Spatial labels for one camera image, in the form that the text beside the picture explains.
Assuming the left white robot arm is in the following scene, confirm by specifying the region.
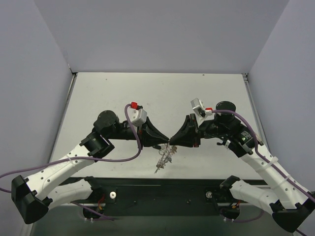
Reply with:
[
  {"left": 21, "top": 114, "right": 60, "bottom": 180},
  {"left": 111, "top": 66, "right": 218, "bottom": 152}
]
[{"left": 11, "top": 108, "right": 169, "bottom": 224}]

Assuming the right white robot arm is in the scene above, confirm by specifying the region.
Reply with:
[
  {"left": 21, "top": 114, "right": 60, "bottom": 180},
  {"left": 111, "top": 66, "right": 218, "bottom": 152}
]
[{"left": 170, "top": 98, "right": 315, "bottom": 233}]

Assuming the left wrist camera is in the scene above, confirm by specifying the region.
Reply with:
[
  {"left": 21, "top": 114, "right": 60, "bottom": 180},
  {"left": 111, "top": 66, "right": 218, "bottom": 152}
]
[{"left": 130, "top": 102, "right": 147, "bottom": 127}]

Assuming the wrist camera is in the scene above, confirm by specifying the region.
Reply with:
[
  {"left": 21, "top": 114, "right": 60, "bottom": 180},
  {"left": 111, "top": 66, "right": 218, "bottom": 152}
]
[
  {"left": 130, "top": 102, "right": 147, "bottom": 127},
  {"left": 190, "top": 98, "right": 213, "bottom": 125}
]

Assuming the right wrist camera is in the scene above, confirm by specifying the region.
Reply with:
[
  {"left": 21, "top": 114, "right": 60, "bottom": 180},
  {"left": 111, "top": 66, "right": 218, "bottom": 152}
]
[{"left": 190, "top": 98, "right": 213, "bottom": 125}]

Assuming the aluminium frame rail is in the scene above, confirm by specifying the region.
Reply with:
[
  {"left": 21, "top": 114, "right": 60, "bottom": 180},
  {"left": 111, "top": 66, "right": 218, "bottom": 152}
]
[{"left": 240, "top": 73, "right": 269, "bottom": 151}]

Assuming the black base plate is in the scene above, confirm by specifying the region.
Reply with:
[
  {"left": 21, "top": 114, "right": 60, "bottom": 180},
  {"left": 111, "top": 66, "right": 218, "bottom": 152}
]
[{"left": 96, "top": 177, "right": 237, "bottom": 217}]

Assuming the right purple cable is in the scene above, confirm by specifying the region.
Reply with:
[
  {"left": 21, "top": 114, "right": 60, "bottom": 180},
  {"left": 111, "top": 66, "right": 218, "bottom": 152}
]
[{"left": 211, "top": 109, "right": 315, "bottom": 236}]

